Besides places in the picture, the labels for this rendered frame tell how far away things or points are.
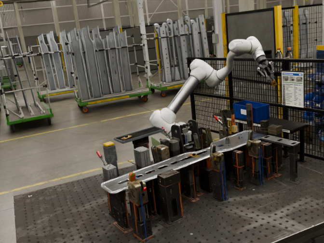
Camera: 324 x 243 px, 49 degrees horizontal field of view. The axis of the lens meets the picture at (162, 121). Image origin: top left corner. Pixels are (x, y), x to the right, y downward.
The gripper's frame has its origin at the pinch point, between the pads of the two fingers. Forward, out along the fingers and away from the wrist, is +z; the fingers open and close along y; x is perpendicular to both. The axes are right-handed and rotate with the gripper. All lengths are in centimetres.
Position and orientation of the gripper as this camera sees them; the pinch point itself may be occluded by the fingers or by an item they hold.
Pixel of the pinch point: (271, 79)
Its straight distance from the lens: 286.1
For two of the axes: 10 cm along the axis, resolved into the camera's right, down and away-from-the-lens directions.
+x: 4.3, 3.0, 8.5
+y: 8.5, -4.4, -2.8
